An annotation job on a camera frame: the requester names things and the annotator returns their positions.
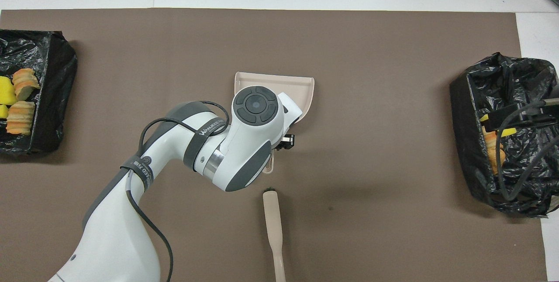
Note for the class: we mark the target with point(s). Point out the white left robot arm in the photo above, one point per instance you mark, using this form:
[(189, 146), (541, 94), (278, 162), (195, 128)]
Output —
[(244, 142)]

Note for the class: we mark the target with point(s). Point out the beige plastic dustpan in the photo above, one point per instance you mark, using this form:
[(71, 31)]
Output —
[(301, 92)]

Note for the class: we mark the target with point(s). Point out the yellow sponge block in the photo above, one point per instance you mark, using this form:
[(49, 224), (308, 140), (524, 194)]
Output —
[(508, 132)]

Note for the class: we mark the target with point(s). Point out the black bag lined bin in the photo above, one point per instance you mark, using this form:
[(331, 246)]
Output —
[(52, 77), (524, 186)]

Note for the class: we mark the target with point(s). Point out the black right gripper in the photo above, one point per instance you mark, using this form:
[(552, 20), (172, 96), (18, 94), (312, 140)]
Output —
[(530, 117)]

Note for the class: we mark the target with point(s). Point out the brown table mat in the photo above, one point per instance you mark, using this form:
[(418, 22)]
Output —
[(349, 55)]

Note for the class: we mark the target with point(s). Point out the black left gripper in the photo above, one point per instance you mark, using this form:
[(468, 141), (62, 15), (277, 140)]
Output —
[(286, 141)]

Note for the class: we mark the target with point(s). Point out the brown bread roll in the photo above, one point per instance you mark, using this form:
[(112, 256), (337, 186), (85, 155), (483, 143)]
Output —
[(491, 139)]

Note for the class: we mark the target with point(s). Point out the yellow sponge wedge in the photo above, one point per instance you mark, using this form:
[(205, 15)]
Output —
[(3, 111)]

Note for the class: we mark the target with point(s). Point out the notched yellow sponge piece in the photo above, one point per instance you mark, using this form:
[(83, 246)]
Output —
[(6, 91)]

